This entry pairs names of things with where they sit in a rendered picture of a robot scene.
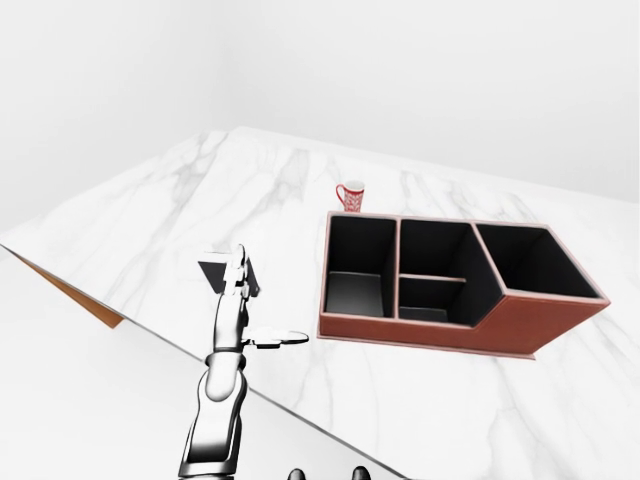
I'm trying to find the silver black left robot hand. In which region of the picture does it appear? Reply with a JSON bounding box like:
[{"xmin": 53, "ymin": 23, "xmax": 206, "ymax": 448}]
[{"xmin": 211, "ymin": 243, "xmax": 310, "ymax": 357}]

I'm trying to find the red-brown desk caddy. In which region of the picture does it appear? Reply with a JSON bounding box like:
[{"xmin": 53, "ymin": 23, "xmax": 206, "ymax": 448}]
[{"xmin": 316, "ymin": 210, "xmax": 613, "ymax": 361}]

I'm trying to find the brown table underside panel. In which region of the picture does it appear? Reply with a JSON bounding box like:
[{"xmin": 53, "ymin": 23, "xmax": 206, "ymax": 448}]
[{"xmin": 13, "ymin": 253, "xmax": 126, "ymax": 330}]

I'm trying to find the red white patterned mug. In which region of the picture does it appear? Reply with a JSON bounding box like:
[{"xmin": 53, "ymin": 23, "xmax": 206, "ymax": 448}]
[{"xmin": 335, "ymin": 180, "xmax": 367, "ymax": 215}]

